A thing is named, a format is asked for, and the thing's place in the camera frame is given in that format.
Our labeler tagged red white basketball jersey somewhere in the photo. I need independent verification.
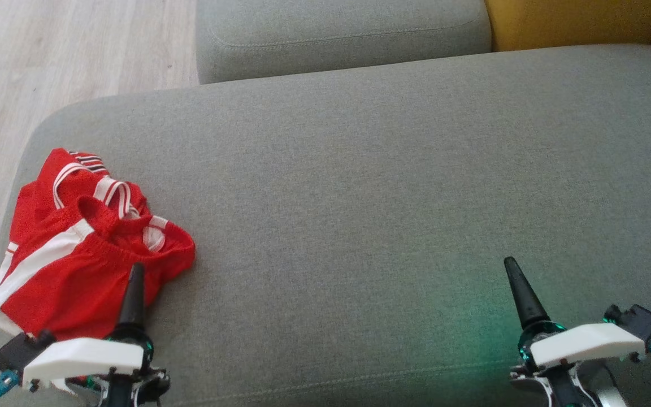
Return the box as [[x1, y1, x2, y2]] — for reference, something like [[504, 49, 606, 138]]
[[8, 148, 154, 249]]

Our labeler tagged red shorts white stripe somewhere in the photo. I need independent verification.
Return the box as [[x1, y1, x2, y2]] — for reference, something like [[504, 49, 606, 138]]
[[0, 195, 196, 341]]

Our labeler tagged yellow sofa back cushion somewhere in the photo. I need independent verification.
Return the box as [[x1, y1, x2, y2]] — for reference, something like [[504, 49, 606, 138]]
[[484, 0, 651, 53]]

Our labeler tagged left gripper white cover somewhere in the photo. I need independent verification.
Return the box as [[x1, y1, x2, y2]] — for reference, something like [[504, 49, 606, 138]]
[[22, 263, 171, 407]]

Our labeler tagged grey sofa seat cushion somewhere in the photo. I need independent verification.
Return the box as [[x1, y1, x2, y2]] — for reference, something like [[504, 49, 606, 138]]
[[196, 0, 493, 85]]

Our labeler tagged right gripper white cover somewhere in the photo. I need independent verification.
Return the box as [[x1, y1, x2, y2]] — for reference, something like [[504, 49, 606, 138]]
[[504, 257, 646, 407]]

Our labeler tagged large grey sofa chaise cushion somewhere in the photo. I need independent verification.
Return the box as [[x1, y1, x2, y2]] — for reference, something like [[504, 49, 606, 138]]
[[0, 44, 651, 407]]

